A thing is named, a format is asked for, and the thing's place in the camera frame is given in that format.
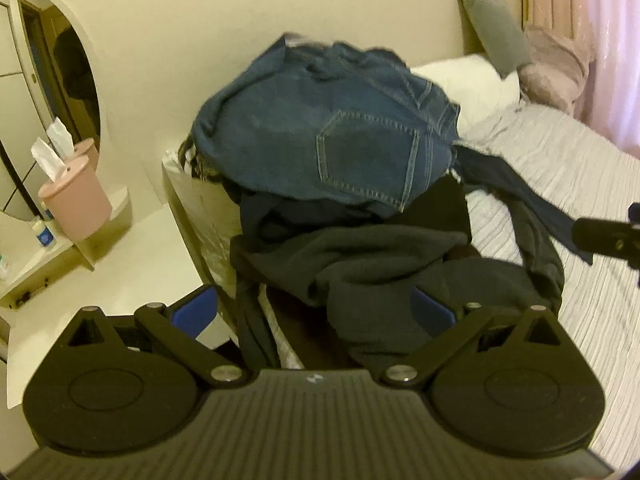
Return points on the white tissue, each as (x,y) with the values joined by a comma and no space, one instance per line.
(47,157)

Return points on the pink tissue box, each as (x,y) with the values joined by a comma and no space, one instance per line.
(80,200)

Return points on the navy blue garment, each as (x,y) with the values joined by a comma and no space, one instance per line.
(505,180)

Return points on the bed with striped sheet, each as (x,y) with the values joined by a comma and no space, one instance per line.
(590,170)

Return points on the patterned cloth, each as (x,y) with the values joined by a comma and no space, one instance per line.
(200,165)

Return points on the dark grey fleece garment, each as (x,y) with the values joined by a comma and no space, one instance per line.
(360,265)

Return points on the white vanity table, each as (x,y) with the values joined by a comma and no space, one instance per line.
(140,240)

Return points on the grey pillow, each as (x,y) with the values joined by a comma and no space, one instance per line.
(492,25)

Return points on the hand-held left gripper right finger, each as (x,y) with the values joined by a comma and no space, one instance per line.
(431,312)

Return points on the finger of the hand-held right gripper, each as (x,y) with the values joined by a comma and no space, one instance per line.
(605,237)

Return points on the black garment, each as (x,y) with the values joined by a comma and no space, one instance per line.
(280,215)

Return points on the oval mirror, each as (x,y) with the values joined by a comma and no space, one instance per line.
(50,85)

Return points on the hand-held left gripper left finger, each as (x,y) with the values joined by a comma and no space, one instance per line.
(195,307)

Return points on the small blue label bottle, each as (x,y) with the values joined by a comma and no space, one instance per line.
(44,235)

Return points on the blue denim jeans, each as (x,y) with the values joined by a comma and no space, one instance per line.
(300,125)

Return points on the white pillow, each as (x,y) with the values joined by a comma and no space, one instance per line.
(475,85)

